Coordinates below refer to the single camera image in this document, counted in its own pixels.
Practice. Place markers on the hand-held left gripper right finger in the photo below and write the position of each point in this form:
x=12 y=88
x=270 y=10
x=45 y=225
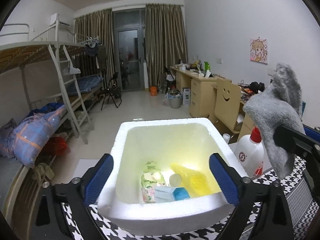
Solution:
x=223 y=180

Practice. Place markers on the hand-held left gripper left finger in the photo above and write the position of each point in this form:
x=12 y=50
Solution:
x=98 y=182

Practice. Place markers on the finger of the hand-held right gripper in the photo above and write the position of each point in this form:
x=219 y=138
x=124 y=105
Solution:
x=311 y=128
x=287 y=137

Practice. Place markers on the yellow foam net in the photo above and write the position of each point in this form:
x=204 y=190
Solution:
x=195 y=180

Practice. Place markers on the grey sock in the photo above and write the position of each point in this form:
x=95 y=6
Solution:
x=275 y=110

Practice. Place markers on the white foam tube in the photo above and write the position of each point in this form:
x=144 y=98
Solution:
x=175 y=179

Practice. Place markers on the face mask pack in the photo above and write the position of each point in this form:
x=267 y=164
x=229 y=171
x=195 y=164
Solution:
x=172 y=193

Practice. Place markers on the white foam box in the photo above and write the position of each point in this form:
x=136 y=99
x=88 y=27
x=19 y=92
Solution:
x=170 y=142

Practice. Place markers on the white pump bottle red cap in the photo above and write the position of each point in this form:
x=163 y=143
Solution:
x=250 y=152

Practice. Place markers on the blue spray bottle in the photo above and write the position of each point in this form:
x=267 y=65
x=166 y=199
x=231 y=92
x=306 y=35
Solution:
x=225 y=137

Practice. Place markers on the olive cloth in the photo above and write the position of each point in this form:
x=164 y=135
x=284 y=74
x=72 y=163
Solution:
x=43 y=171

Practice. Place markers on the red bag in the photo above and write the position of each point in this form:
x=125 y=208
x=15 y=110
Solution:
x=56 y=145

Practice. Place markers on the black bag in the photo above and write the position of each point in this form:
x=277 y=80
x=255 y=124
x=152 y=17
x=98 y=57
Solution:
x=256 y=86

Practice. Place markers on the houndstooth table cloth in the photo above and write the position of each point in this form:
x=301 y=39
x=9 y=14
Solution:
x=300 y=205

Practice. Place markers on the wooden chair with smiley face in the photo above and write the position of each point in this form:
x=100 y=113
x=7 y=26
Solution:
x=225 y=102

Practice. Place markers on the blue checked quilt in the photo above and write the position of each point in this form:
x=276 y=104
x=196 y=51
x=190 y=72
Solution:
x=32 y=135

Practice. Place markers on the white carton box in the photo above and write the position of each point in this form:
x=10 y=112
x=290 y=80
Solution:
x=186 y=96

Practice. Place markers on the black folding chair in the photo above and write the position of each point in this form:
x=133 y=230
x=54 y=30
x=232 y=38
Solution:
x=170 y=77
x=111 y=90

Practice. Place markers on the white metal ladder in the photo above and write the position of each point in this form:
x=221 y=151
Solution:
x=72 y=92

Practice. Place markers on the wooden desk with drawers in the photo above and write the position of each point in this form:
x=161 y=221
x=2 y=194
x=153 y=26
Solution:
x=197 y=90

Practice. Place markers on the bags and bucket on floor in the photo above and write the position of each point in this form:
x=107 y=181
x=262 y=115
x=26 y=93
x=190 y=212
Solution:
x=173 y=98

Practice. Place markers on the blue bed mattress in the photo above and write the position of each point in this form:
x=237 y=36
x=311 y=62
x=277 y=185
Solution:
x=87 y=82

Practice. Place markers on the orange floor container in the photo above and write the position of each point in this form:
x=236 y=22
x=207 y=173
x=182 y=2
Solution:
x=153 y=91

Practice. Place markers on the green bottle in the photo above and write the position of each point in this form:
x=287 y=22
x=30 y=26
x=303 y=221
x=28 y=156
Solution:
x=207 y=67

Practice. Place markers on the white cloth on ladder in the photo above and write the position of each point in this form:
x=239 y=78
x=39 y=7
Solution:
x=71 y=68

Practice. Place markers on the pile of small desk items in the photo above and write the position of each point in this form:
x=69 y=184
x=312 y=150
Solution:
x=192 y=66

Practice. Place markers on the hanging dark clothes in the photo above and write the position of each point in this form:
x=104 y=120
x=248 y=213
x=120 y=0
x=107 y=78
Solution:
x=92 y=50

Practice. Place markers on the glass balcony door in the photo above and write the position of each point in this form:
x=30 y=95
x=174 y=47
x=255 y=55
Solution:
x=130 y=50

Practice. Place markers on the brown curtain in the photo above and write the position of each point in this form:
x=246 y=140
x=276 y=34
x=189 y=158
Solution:
x=165 y=42
x=95 y=37

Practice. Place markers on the white metal bunk bed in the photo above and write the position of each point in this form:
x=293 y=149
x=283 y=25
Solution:
x=25 y=52

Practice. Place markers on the white air conditioner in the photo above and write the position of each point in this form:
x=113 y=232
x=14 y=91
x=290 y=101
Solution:
x=58 y=20

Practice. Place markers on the pink cartoon wall poster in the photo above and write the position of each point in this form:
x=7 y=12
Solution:
x=258 y=50

